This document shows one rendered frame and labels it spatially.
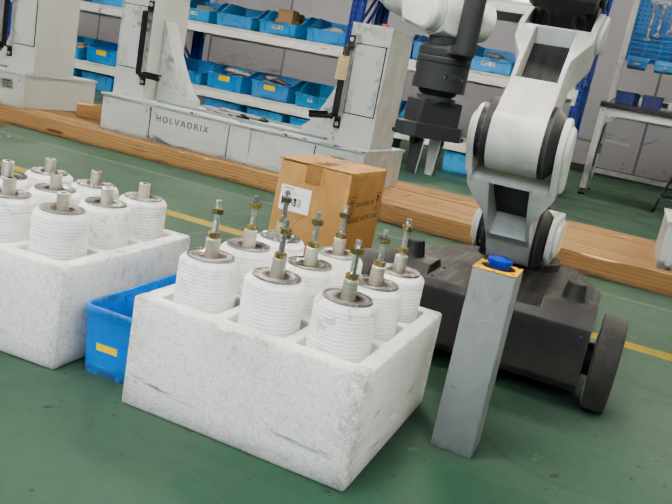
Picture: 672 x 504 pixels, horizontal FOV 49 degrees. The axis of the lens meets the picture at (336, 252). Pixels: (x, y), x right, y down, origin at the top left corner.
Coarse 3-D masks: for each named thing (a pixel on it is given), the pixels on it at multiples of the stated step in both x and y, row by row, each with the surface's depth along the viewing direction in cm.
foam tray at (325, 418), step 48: (144, 336) 113; (192, 336) 109; (240, 336) 106; (288, 336) 108; (432, 336) 131; (144, 384) 114; (192, 384) 111; (240, 384) 107; (288, 384) 104; (336, 384) 101; (384, 384) 108; (240, 432) 108; (288, 432) 105; (336, 432) 102; (384, 432) 117; (336, 480) 103
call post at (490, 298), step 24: (480, 288) 115; (504, 288) 114; (480, 312) 116; (504, 312) 114; (456, 336) 118; (480, 336) 116; (504, 336) 119; (456, 360) 118; (480, 360) 117; (456, 384) 119; (480, 384) 117; (456, 408) 120; (480, 408) 118; (456, 432) 120; (480, 432) 123
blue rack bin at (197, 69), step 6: (186, 60) 687; (192, 60) 696; (198, 60) 704; (186, 66) 689; (192, 66) 698; (198, 66) 706; (204, 66) 704; (210, 66) 702; (216, 66) 671; (192, 72) 655; (198, 72) 652; (204, 72) 704; (192, 78) 657; (198, 78) 655; (204, 78) 659; (198, 84) 657; (204, 84) 663
